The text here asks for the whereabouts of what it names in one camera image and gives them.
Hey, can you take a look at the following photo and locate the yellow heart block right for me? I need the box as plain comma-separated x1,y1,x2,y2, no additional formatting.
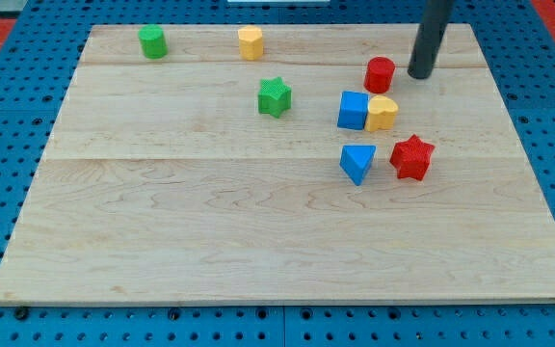
364,95,399,132

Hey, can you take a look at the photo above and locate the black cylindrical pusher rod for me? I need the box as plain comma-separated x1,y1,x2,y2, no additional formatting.
408,0,455,80

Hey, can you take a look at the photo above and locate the yellow heart block top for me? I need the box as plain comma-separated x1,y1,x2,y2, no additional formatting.
237,25,264,61

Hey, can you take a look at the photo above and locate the red star block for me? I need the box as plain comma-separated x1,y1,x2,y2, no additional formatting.
389,134,436,181

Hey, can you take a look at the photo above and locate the red cylinder block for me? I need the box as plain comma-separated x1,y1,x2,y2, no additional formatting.
363,57,395,93

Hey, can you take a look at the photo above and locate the blue triangle block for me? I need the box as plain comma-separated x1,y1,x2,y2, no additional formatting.
339,145,376,186

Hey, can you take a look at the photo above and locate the blue cube block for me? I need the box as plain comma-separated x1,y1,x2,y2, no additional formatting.
337,91,369,130

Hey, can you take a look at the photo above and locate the green star block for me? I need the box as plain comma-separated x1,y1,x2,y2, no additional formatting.
257,77,292,119

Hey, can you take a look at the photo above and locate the green cylinder block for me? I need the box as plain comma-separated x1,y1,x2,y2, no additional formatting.
138,24,169,59

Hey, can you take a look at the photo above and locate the light wooden board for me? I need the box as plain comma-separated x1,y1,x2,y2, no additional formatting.
0,24,555,307

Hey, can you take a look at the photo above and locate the yellow heart block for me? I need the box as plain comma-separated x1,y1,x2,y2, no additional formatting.
237,25,264,61
364,95,399,132

